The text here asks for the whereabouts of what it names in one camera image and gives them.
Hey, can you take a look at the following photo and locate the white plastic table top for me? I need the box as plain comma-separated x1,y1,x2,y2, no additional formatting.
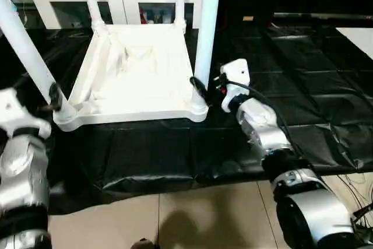
54,23,209,132

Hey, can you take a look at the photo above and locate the black plastic mat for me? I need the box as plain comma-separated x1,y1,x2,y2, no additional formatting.
0,22,373,215

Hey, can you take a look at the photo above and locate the white flat board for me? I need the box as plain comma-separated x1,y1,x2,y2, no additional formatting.
337,27,373,61

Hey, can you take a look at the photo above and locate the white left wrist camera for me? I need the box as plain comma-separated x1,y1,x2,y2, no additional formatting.
0,89,52,140

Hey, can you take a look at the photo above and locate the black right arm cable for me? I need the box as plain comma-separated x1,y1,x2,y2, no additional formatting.
232,82,295,148

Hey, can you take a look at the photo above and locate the black metal rail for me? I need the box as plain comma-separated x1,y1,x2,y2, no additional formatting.
273,12,373,21

